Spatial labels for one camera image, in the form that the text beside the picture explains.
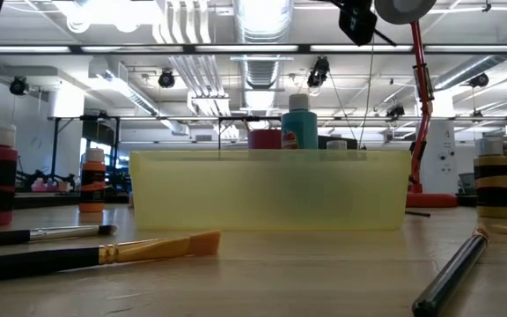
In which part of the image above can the large teal paint bottle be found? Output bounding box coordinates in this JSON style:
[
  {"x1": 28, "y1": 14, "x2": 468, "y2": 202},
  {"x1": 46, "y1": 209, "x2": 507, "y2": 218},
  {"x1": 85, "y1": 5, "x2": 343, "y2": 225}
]
[{"x1": 280, "y1": 92, "x2": 320, "y2": 151}]

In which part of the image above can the orange paint bottle black label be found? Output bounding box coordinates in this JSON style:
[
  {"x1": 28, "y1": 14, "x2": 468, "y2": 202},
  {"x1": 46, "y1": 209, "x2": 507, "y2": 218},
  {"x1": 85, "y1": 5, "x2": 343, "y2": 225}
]
[{"x1": 78, "y1": 148, "x2": 107, "y2": 215}]

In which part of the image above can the paintbrush with silver ferrule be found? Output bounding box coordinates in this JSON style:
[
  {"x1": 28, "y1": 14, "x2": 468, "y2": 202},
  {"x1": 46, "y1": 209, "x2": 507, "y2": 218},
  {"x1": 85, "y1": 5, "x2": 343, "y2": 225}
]
[{"x1": 0, "y1": 224, "x2": 120, "y2": 249}]

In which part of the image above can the yellow paint bottle black label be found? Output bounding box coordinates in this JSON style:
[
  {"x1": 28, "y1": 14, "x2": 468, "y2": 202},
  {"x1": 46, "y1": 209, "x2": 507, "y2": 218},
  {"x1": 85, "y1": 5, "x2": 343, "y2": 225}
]
[{"x1": 473, "y1": 136, "x2": 507, "y2": 220}]

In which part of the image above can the black ceiling spotlight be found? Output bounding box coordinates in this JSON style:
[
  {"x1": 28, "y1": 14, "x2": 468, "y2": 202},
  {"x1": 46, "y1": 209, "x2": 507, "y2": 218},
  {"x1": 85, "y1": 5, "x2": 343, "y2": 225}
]
[
  {"x1": 468, "y1": 72, "x2": 490, "y2": 88},
  {"x1": 385, "y1": 103, "x2": 407, "y2": 119},
  {"x1": 158, "y1": 69, "x2": 177, "y2": 89},
  {"x1": 9, "y1": 76, "x2": 30, "y2": 97},
  {"x1": 306, "y1": 55, "x2": 331, "y2": 88}
]

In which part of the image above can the maroon plastic cup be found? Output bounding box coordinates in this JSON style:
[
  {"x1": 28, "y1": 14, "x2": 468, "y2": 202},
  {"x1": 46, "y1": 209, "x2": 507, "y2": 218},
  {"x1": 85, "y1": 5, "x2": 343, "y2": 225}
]
[{"x1": 247, "y1": 129, "x2": 283, "y2": 151}]

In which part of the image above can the white round pillar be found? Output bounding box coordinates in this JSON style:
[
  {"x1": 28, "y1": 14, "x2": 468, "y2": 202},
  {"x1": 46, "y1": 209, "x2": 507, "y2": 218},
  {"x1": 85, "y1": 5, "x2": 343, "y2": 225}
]
[{"x1": 420, "y1": 119, "x2": 457, "y2": 195}]

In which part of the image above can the red lamp stand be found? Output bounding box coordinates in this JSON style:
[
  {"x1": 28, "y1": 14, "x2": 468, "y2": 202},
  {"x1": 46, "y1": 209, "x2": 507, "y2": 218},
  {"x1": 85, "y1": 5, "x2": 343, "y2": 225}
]
[{"x1": 373, "y1": 0, "x2": 459, "y2": 210}]

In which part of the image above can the yellow translucent plastic bin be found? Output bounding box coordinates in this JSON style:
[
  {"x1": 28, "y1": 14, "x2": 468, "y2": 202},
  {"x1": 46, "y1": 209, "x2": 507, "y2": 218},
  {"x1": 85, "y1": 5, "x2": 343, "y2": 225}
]
[{"x1": 129, "y1": 149, "x2": 412, "y2": 232}]

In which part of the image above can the flat paintbrush gold ferrule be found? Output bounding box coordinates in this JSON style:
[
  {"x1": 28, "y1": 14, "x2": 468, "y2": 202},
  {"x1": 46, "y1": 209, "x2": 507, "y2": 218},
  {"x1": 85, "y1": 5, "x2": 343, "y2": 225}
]
[{"x1": 0, "y1": 231, "x2": 222, "y2": 284}]

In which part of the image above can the silver round air duct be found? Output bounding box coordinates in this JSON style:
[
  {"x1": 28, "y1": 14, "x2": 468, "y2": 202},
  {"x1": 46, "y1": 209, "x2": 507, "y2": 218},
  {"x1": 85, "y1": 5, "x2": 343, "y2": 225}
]
[{"x1": 232, "y1": 0, "x2": 295, "y2": 89}]

